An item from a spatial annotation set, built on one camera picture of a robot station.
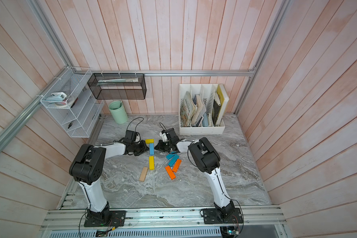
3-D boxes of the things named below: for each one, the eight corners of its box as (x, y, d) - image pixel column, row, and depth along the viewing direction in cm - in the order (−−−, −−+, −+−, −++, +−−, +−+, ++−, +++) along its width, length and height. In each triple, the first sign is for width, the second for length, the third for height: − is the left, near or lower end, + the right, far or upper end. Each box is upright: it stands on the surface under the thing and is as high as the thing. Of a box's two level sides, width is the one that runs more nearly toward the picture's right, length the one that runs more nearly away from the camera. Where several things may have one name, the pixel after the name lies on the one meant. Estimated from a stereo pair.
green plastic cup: (113, 124, 117) (106, 110, 105) (117, 113, 124) (111, 100, 112) (127, 124, 117) (121, 110, 105) (129, 113, 124) (125, 100, 112)
